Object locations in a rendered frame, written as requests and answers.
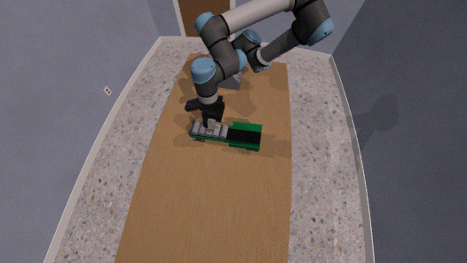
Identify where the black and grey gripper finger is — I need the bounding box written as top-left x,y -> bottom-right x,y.
202,116 -> 218,132

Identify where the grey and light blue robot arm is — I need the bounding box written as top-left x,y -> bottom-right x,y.
185,0 -> 334,112

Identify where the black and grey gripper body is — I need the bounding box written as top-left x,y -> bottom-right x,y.
200,95 -> 225,123

